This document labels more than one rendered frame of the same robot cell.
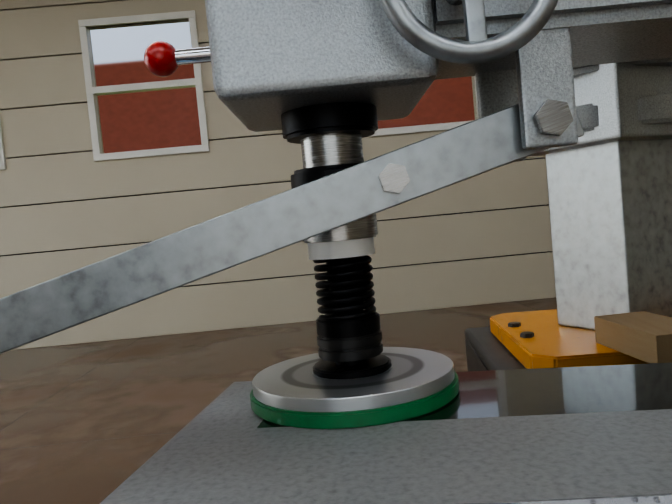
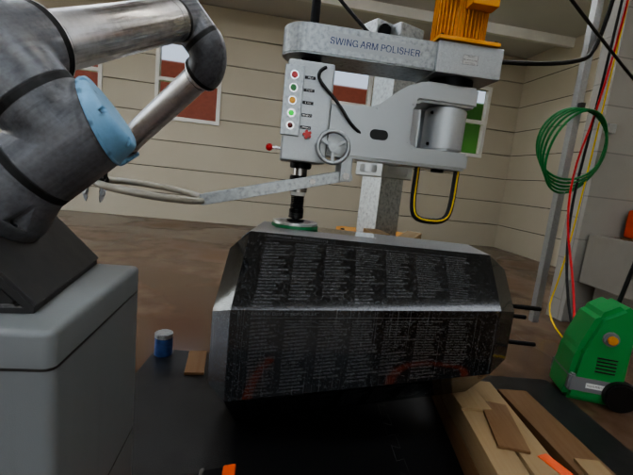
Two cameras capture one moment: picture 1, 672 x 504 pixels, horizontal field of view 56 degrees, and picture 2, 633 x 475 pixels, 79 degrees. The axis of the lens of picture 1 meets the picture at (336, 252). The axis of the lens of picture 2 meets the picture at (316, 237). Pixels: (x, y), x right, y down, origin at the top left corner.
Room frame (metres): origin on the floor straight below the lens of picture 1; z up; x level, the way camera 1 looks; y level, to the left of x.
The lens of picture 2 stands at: (-1.14, 0.12, 1.11)
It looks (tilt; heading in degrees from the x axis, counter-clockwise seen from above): 9 degrees down; 353
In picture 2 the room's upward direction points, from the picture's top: 6 degrees clockwise
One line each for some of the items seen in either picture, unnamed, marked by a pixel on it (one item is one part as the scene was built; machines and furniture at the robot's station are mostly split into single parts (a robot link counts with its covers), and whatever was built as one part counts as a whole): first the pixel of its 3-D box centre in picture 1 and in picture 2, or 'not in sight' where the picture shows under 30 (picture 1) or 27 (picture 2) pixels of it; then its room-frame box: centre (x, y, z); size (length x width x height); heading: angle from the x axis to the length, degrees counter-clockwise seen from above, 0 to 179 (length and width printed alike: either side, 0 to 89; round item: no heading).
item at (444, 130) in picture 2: not in sight; (443, 131); (0.66, -0.66, 1.39); 0.19 x 0.19 x 0.20
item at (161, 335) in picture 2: not in sight; (163, 343); (1.00, 0.65, 0.08); 0.10 x 0.10 x 0.13
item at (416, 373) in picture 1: (352, 374); (295, 221); (0.66, -0.01, 0.89); 0.21 x 0.21 x 0.01
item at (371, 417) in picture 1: (353, 378); (295, 222); (0.66, -0.01, 0.88); 0.22 x 0.22 x 0.04
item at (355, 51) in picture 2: not in sight; (387, 61); (0.66, -0.36, 1.66); 0.96 x 0.25 x 0.17; 90
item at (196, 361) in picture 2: not in sight; (196, 362); (0.91, 0.45, 0.02); 0.25 x 0.10 x 0.01; 6
